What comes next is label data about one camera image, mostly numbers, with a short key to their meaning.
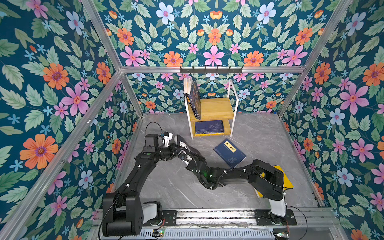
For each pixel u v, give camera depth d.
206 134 1.01
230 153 0.96
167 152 0.73
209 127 1.01
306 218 0.75
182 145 0.82
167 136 0.78
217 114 0.99
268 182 0.45
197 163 0.65
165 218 0.74
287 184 0.83
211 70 0.93
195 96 0.90
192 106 0.81
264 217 0.72
